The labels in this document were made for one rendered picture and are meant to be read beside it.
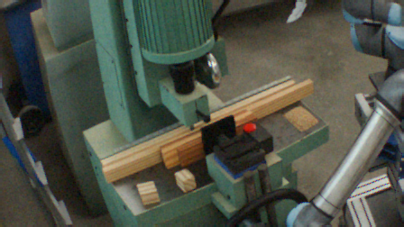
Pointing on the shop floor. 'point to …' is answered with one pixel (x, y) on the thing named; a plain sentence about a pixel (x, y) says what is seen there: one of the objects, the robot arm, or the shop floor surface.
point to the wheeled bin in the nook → (19, 33)
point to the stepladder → (11, 134)
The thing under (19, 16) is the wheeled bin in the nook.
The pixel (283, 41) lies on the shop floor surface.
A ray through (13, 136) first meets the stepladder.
